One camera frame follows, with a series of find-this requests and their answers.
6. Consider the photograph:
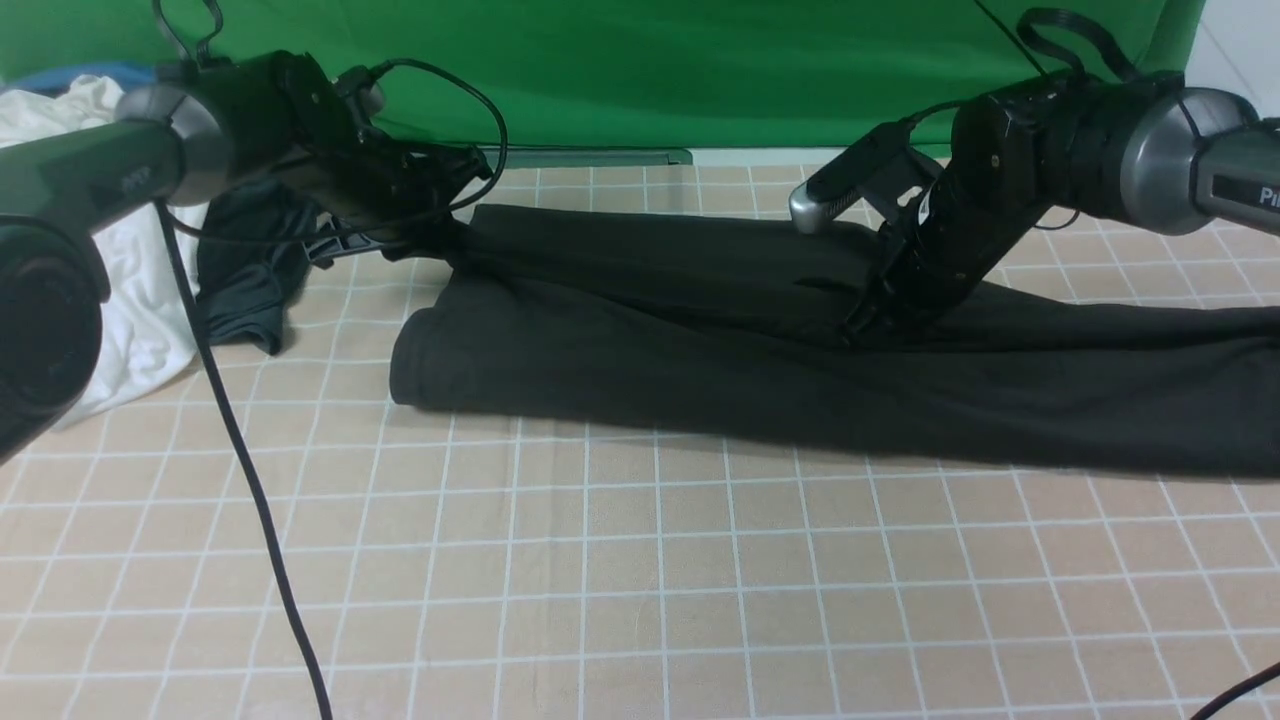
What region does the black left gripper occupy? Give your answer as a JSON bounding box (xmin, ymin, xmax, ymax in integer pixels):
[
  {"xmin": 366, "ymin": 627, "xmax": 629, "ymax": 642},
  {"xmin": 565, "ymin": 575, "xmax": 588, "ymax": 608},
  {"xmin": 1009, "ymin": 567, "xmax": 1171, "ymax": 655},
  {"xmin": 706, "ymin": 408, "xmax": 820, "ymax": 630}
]
[{"xmin": 271, "ymin": 58, "xmax": 497, "ymax": 269}]

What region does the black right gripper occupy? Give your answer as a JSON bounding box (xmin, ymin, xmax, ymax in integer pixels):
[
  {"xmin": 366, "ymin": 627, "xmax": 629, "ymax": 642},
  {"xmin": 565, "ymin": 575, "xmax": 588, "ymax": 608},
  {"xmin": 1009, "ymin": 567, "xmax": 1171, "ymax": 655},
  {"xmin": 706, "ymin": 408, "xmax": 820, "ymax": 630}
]
[{"xmin": 841, "ymin": 90, "xmax": 1061, "ymax": 346}]

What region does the dark gray long-sleeve shirt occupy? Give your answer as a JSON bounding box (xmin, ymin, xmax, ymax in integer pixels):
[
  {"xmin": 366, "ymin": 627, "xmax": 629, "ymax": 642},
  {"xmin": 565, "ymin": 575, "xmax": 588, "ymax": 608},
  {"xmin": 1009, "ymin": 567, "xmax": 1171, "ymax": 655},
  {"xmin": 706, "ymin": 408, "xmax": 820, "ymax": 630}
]
[{"xmin": 389, "ymin": 205, "xmax": 1279, "ymax": 479}]

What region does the gray right robot arm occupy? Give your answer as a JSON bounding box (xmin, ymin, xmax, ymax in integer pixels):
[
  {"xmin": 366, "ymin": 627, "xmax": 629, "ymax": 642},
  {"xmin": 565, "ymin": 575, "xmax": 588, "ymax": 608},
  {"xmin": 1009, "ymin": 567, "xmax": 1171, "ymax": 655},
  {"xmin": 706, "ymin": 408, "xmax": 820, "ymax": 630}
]
[{"xmin": 842, "ymin": 73, "xmax": 1279, "ymax": 343}]

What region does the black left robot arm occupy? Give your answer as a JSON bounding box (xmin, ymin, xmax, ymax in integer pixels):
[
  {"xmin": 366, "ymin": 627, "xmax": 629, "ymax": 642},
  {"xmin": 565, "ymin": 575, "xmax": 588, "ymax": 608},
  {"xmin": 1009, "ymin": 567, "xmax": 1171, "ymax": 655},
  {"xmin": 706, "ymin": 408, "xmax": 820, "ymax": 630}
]
[{"xmin": 3, "ymin": 51, "xmax": 509, "ymax": 459}]

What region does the dark teal crumpled shirt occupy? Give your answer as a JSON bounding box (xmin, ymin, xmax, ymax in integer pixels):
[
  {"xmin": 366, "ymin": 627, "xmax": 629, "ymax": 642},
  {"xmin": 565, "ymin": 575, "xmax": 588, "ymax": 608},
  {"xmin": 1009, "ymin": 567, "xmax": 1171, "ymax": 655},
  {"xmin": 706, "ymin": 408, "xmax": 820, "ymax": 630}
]
[{"xmin": 196, "ymin": 179, "xmax": 319, "ymax": 356}]

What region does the white crumpled shirt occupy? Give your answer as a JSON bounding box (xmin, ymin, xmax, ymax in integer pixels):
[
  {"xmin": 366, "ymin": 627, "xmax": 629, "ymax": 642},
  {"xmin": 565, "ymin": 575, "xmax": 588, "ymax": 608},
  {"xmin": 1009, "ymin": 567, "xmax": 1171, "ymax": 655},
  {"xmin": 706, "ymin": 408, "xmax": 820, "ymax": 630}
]
[{"xmin": 1, "ymin": 74, "xmax": 196, "ymax": 430}]

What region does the blue crumpled garment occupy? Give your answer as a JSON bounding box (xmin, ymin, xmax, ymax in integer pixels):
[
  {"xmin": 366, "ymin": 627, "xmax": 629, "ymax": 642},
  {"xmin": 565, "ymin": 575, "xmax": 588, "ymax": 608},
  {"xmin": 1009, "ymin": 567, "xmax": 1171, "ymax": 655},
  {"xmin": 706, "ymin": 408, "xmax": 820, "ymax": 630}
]
[{"xmin": 1, "ymin": 61, "xmax": 156, "ymax": 97}]

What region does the green backdrop cloth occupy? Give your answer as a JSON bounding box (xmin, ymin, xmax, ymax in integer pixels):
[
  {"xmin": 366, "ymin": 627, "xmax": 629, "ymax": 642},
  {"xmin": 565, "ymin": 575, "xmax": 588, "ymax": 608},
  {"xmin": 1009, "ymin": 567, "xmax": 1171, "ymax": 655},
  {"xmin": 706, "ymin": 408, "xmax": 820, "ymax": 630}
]
[{"xmin": 1, "ymin": 1, "xmax": 1206, "ymax": 149}]

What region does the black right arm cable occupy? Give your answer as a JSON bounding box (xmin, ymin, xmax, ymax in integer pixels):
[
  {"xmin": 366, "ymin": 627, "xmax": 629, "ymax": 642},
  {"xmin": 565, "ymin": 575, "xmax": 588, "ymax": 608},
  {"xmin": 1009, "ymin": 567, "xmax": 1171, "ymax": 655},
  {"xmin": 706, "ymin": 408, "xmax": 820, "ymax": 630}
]
[{"xmin": 975, "ymin": 0, "xmax": 1280, "ymax": 720}]

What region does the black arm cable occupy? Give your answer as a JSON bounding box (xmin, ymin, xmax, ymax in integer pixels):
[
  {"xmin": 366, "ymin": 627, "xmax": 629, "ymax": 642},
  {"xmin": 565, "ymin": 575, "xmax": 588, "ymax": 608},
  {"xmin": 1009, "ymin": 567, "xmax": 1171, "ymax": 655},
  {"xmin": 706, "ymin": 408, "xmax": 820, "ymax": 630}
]
[
  {"xmin": 975, "ymin": 0, "xmax": 1280, "ymax": 720},
  {"xmin": 150, "ymin": 0, "xmax": 509, "ymax": 720}
]

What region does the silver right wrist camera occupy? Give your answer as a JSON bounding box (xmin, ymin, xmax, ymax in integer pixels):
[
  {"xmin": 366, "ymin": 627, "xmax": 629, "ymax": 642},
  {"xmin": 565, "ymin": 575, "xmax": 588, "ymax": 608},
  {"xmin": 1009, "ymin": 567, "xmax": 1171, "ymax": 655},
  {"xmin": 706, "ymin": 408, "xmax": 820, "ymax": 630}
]
[{"xmin": 788, "ymin": 120, "xmax": 919, "ymax": 234}]

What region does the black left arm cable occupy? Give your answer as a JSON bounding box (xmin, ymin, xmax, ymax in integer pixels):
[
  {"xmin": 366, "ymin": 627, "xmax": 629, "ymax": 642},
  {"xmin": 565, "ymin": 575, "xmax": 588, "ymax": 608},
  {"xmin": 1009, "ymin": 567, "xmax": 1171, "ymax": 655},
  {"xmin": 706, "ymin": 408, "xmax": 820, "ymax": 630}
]
[{"xmin": 150, "ymin": 0, "xmax": 509, "ymax": 720}]

